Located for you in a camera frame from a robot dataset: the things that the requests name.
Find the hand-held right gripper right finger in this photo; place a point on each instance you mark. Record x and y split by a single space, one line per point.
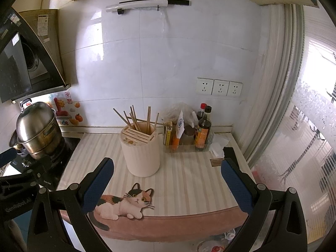
236 186

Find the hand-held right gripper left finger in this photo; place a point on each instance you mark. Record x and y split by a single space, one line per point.
98 186

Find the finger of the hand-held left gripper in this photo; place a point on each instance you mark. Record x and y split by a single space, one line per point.
8 156

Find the white cylindrical utensil holder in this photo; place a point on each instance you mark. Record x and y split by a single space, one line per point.
141 157

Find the bunch of wooden chopsticks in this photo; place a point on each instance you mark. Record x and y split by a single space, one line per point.
148 120

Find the person's left forearm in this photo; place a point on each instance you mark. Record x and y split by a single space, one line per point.
15 236

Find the small brown box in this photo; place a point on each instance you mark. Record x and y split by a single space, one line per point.
216 162

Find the flat black object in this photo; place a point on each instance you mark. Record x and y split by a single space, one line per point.
229 152

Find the stainless steel steamer pot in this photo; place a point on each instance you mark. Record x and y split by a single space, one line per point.
36 126

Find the white tissue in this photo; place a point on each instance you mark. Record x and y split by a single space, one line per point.
218 147

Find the black induction cooktop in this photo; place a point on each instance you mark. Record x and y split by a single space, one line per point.
67 149

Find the striped cat print mat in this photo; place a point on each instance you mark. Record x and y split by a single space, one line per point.
183 178

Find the orange label sauce bottle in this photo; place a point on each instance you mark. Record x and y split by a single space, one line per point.
203 134

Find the clear plastic condiment tray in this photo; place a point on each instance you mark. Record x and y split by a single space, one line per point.
187 147

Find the small brown jar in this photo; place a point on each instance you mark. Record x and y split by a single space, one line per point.
189 132

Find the white and orange packet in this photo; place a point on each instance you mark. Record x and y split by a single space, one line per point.
179 128

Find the red cap sauce bottle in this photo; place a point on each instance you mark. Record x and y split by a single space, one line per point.
201 111

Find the yellow box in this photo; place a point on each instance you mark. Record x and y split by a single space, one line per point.
168 135

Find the black range hood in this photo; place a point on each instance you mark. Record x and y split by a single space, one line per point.
15 65

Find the clear plastic bag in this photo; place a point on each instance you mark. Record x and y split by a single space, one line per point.
176 111

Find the frosted sliding window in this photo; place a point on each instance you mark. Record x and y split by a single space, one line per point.
302 110

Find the colourful fruit wall sticker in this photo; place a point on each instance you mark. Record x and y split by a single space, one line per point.
65 115

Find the white wall socket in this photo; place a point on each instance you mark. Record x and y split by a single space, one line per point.
204 86
234 89
220 88

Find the white and black wall rack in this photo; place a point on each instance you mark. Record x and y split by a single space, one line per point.
136 4

